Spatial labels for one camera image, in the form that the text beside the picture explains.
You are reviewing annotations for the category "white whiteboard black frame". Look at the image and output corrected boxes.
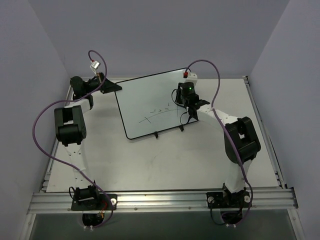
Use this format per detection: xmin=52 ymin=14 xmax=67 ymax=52
xmin=115 ymin=68 xmax=196 ymax=140

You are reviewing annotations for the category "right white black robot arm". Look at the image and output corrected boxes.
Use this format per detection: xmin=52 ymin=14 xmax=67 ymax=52
xmin=174 ymin=82 xmax=261 ymax=207

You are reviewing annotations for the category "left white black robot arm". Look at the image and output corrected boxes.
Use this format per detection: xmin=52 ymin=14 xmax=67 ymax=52
xmin=54 ymin=72 xmax=122 ymax=210

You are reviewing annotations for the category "aluminium back rail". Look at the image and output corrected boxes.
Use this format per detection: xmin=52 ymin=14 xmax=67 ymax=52
xmin=108 ymin=76 xmax=137 ymax=82

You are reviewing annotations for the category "aluminium rail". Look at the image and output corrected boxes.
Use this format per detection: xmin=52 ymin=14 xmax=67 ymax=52
xmin=242 ymin=76 xmax=288 ymax=189
xmin=27 ymin=187 xmax=298 ymax=214
xmin=108 ymin=76 xmax=137 ymax=82
xmin=40 ymin=140 xmax=59 ymax=193

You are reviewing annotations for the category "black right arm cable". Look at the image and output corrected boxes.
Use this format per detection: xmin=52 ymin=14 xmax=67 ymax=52
xmin=170 ymin=88 xmax=191 ymax=125

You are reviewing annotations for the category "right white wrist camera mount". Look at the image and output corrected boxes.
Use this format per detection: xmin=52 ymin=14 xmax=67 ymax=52
xmin=183 ymin=72 xmax=198 ymax=85

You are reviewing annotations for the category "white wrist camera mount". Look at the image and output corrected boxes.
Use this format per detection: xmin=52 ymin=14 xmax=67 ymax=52
xmin=183 ymin=72 xmax=198 ymax=85
xmin=90 ymin=60 xmax=101 ymax=75

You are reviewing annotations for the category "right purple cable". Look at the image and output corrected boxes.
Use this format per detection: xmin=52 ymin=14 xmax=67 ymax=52
xmin=186 ymin=59 xmax=253 ymax=221

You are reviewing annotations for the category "purple cable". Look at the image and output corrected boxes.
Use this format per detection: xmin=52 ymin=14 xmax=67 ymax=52
xmin=186 ymin=59 xmax=253 ymax=221
xmin=31 ymin=49 xmax=115 ymax=228

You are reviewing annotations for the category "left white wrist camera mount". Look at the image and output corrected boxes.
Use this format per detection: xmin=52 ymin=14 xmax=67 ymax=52
xmin=90 ymin=60 xmax=101 ymax=75

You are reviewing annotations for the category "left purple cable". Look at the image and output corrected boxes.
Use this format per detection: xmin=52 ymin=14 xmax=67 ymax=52
xmin=31 ymin=49 xmax=115 ymax=228

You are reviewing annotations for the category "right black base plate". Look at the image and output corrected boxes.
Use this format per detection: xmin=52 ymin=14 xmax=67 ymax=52
xmin=206 ymin=191 xmax=252 ymax=209

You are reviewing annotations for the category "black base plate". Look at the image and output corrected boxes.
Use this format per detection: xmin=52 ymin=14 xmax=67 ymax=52
xmin=206 ymin=191 xmax=252 ymax=209
xmin=70 ymin=193 xmax=118 ymax=211

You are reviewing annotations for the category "aluminium left side rail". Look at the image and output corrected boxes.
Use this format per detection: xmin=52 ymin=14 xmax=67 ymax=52
xmin=40 ymin=140 xmax=59 ymax=193

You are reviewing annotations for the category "aluminium right side rail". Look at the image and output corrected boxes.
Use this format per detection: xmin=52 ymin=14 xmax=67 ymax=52
xmin=242 ymin=76 xmax=288 ymax=189

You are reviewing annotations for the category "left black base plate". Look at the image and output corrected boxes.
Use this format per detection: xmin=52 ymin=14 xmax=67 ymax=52
xmin=70 ymin=193 xmax=118 ymax=211

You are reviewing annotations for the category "aluminium front rail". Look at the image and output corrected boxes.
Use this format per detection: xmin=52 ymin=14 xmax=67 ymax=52
xmin=27 ymin=187 xmax=298 ymax=214

